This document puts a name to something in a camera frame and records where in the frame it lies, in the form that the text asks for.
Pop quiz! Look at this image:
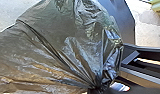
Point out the black trash bag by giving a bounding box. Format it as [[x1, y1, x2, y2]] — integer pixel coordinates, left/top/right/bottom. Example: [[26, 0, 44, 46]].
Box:
[[0, 0, 125, 94]]

